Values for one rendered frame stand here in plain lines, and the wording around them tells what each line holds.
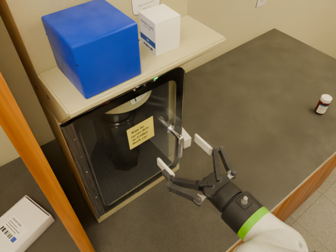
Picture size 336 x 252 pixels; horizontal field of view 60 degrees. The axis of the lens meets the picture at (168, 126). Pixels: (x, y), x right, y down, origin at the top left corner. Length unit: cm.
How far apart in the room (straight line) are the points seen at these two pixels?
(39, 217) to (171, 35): 68
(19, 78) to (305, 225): 182
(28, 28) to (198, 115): 85
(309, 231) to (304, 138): 101
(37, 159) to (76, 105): 12
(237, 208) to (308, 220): 149
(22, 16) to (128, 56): 15
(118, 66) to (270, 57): 123
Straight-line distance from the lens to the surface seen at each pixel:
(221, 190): 72
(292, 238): 69
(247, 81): 141
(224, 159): 80
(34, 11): 48
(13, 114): 43
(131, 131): 70
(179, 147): 80
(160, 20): 49
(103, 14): 45
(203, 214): 96
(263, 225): 69
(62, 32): 42
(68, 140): 61
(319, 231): 217
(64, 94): 46
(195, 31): 58
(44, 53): 51
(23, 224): 99
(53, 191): 58
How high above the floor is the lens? 180
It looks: 48 degrees down
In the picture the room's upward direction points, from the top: straight up
